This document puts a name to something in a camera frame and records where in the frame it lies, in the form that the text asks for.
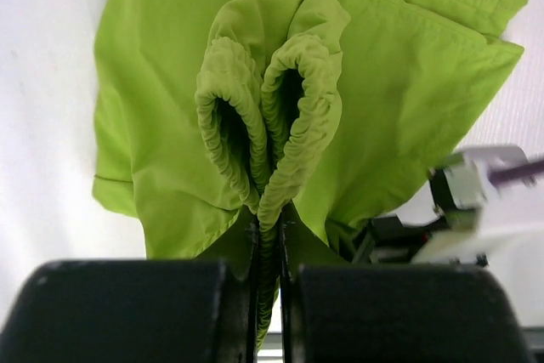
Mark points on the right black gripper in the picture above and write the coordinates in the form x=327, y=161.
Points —
x=388, y=240

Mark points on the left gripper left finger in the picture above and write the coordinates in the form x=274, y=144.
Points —
x=198, y=310

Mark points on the lime green shorts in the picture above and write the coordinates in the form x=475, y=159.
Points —
x=339, y=107

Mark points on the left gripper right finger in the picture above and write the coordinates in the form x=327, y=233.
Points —
x=334, y=311

